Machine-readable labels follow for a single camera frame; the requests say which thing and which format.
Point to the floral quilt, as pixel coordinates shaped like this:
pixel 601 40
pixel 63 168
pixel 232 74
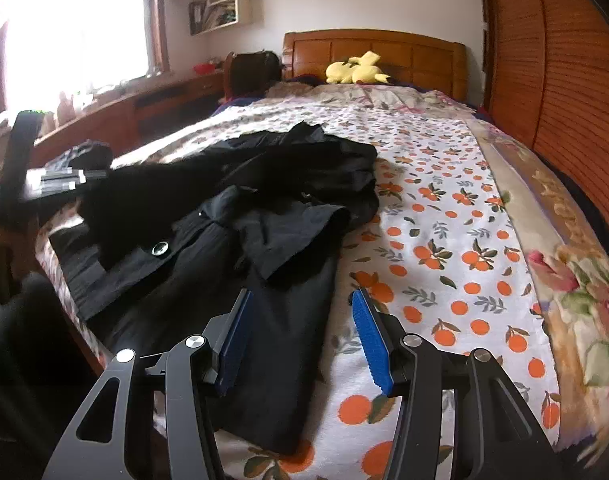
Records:
pixel 559 269

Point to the wooden louvered wardrobe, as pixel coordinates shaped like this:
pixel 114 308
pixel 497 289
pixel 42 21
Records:
pixel 548 85

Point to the window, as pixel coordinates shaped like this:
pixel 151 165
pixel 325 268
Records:
pixel 52 49

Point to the wooden desk cabinet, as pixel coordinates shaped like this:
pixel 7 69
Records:
pixel 132 121

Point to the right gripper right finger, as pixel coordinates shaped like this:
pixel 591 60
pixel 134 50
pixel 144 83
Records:
pixel 496 435

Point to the large black coat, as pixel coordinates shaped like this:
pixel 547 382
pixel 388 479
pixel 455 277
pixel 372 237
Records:
pixel 162 248

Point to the orange print bed sheet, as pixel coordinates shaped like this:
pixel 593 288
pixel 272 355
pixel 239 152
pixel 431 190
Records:
pixel 313 196

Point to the dark wooden chair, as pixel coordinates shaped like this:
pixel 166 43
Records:
pixel 250 74

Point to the dark folded clothes pile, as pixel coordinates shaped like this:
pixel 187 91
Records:
pixel 89 155

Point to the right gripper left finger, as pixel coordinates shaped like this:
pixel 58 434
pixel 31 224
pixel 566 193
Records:
pixel 110 436

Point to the yellow plush toy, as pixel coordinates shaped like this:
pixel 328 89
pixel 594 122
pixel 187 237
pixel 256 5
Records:
pixel 362 70

